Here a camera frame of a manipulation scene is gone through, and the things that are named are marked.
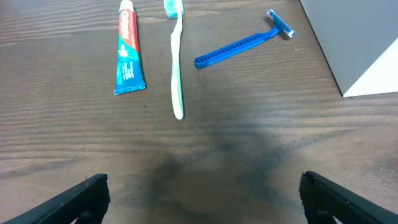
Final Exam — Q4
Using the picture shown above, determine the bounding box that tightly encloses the blue disposable razor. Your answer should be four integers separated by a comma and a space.
194, 9, 296, 69

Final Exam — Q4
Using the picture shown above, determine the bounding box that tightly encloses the green white toothbrush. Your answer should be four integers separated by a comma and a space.
164, 0, 184, 120

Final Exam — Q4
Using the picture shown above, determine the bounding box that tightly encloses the red teal toothpaste tube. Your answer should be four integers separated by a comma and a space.
114, 0, 146, 95

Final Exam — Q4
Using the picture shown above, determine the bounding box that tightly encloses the white open cardboard box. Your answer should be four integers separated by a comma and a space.
300, 0, 397, 98

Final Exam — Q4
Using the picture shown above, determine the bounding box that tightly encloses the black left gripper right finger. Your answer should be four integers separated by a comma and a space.
299, 171, 397, 224

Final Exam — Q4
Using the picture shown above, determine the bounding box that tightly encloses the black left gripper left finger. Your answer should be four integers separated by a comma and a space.
6, 174, 110, 224

